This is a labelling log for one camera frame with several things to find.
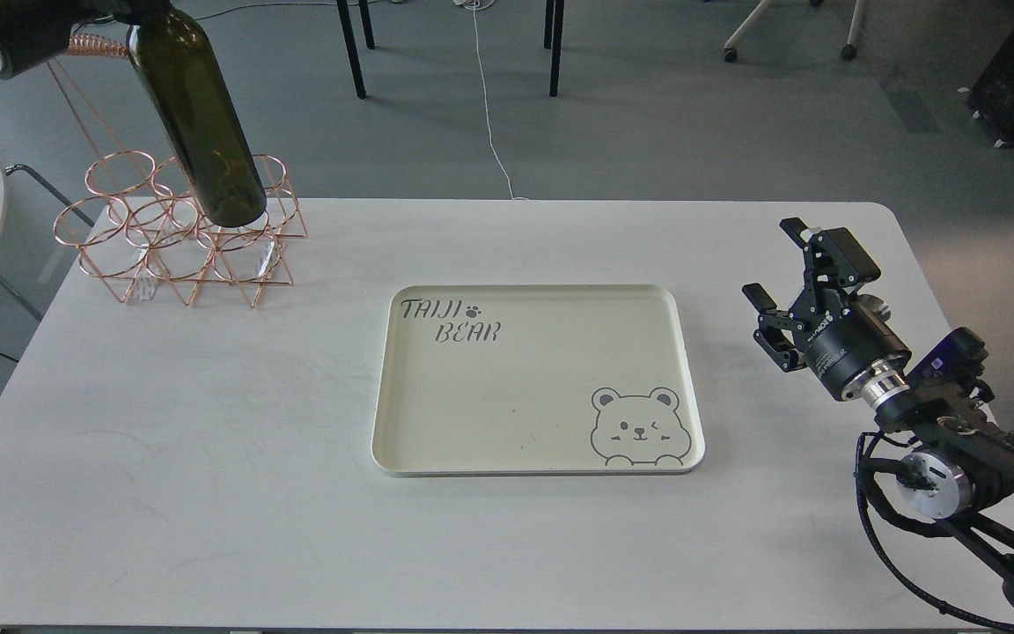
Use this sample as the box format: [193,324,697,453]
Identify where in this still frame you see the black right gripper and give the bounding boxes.
[743,217,912,401]

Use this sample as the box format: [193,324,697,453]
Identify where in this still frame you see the dark green wine bottle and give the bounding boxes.
[128,1,267,228]

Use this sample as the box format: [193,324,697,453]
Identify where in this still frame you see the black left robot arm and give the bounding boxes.
[0,1,173,79]

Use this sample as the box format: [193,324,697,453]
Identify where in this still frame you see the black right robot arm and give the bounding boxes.
[743,217,1014,633]

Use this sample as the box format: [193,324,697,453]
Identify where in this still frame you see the white office chair base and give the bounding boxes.
[719,1,874,63]

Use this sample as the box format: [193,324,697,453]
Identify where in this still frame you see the cream bear print tray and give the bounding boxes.
[371,284,707,476]

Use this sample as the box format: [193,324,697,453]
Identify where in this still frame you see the black table legs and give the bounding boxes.
[335,0,566,100]

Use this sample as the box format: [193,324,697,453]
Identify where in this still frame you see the white floor cable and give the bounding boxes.
[454,0,529,202]

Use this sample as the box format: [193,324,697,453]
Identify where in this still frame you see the copper wire bottle rack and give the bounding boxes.
[37,33,309,309]

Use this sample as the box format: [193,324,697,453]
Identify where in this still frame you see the black floor cables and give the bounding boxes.
[0,0,341,95]

